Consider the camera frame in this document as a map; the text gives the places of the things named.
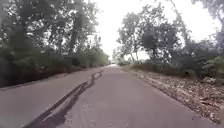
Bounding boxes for row of trees and bushes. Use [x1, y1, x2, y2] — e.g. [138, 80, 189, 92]
[111, 0, 224, 81]

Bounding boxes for row of tall trees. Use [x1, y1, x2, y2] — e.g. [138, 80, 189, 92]
[0, 0, 111, 89]

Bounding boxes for grey asphalt road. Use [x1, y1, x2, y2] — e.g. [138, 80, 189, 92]
[0, 64, 219, 128]

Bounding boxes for leaf-strewn dirt verge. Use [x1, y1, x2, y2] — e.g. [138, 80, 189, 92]
[121, 65, 224, 126]

